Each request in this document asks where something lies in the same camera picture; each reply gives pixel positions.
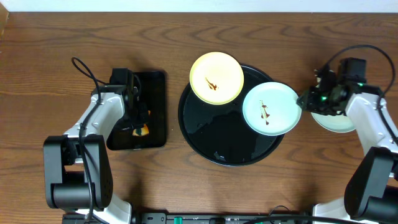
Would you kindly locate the round black tray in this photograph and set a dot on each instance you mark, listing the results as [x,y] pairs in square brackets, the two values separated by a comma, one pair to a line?
[220,133]

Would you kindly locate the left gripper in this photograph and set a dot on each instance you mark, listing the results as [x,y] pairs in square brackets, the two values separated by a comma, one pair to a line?
[137,121]

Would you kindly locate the mint plate front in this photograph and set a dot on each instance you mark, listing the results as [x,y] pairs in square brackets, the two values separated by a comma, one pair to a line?
[337,124]

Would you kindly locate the yellow plate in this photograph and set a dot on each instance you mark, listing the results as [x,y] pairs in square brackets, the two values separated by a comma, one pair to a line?
[216,78]

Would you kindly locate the orange green sponge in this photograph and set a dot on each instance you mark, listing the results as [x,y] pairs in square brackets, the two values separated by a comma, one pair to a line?
[141,130]

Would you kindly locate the mint plate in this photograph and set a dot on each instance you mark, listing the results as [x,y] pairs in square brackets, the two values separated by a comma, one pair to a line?
[270,109]
[337,124]

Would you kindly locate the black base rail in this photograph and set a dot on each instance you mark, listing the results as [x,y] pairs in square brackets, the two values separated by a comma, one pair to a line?
[186,218]

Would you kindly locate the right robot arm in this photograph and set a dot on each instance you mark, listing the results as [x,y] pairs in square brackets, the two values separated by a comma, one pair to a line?
[368,198]

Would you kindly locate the rectangular black tray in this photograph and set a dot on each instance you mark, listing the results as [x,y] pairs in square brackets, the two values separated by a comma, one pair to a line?
[151,88]

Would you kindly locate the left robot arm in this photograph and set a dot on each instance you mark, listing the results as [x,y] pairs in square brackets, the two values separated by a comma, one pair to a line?
[77,172]

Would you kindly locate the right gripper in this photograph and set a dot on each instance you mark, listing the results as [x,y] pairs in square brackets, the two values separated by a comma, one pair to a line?
[308,101]

